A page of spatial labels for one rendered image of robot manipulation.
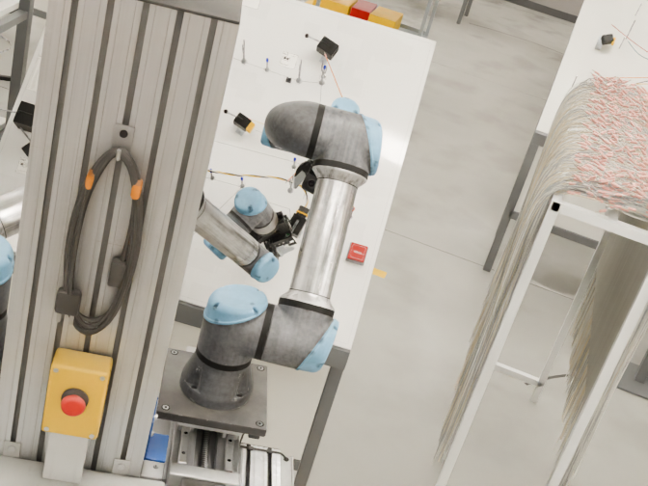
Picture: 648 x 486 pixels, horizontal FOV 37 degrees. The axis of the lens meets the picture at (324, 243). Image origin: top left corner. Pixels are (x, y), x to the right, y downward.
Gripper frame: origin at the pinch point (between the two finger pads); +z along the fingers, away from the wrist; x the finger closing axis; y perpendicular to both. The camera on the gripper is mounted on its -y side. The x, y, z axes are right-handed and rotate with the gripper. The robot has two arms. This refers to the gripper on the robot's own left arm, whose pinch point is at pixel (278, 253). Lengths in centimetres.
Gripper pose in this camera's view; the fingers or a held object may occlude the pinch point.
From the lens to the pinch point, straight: 273.8
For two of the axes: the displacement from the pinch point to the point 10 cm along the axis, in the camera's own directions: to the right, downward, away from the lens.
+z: 2.3, 3.8, 9.0
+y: 9.4, -3.2, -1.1
